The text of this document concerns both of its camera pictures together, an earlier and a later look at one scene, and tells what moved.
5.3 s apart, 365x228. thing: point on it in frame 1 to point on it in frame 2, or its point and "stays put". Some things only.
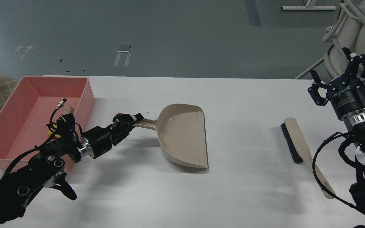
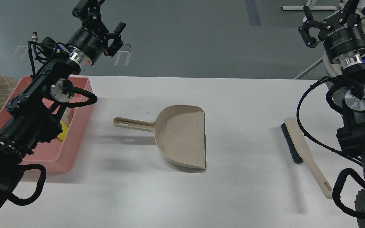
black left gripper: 98,140 to 93,37
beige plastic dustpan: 182,129 stays put
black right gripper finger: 318,90 to 310,41
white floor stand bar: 308,7 stays put
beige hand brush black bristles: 301,153 stays put
